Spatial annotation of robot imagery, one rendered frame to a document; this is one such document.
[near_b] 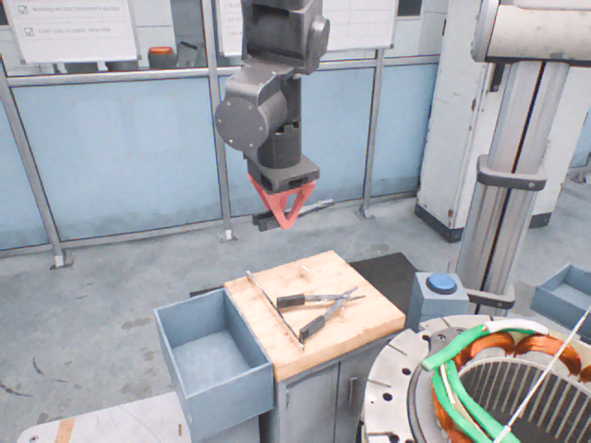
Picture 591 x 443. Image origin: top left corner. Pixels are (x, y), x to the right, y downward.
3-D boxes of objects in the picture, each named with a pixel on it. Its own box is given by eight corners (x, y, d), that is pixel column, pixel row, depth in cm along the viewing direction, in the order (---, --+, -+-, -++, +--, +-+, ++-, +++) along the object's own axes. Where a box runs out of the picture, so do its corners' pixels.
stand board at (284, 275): (277, 382, 52) (277, 368, 51) (224, 294, 66) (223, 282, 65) (404, 328, 60) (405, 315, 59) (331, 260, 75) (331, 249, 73)
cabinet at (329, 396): (282, 498, 65) (279, 381, 52) (237, 404, 79) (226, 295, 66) (383, 442, 73) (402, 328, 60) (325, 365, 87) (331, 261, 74)
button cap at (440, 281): (457, 292, 68) (458, 287, 68) (431, 291, 68) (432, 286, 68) (450, 277, 72) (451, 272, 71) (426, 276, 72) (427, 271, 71)
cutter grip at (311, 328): (303, 341, 53) (303, 332, 52) (298, 338, 53) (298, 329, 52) (324, 326, 55) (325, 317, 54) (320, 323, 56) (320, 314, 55)
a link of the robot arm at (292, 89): (307, 61, 49) (262, 57, 50) (286, 77, 43) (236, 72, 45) (307, 119, 53) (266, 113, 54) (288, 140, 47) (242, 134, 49)
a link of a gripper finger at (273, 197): (271, 244, 55) (268, 181, 50) (250, 217, 61) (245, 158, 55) (316, 229, 58) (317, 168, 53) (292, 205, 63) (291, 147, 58)
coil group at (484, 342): (467, 375, 45) (476, 346, 43) (456, 362, 47) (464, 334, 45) (513, 360, 47) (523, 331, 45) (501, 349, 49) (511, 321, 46)
